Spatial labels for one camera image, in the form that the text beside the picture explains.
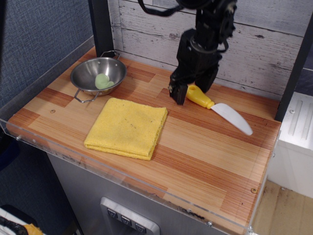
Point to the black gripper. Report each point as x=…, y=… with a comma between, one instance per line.
x=196, y=65

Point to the yellow handled white toy knife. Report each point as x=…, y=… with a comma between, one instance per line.
x=196, y=95

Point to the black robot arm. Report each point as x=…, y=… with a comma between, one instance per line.
x=214, y=23

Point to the steel colander bowl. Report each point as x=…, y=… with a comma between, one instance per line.
x=83, y=76

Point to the folded yellow cloth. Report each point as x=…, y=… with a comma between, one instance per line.
x=127, y=128

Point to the green toy vegetable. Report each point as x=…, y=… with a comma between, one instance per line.
x=102, y=81

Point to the white ribbed shelf unit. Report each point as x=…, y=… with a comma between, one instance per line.
x=292, y=163

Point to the stainless steel toy cabinet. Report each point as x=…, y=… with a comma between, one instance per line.
x=84, y=190

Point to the silver button control panel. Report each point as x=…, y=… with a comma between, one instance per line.
x=128, y=218

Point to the yellow object at bottom left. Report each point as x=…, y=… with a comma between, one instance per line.
x=33, y=230

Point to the right black frame post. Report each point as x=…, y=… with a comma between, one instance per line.
x=296, y=72

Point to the clear acrylic guard rail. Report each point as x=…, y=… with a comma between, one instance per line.
x=213, y=174

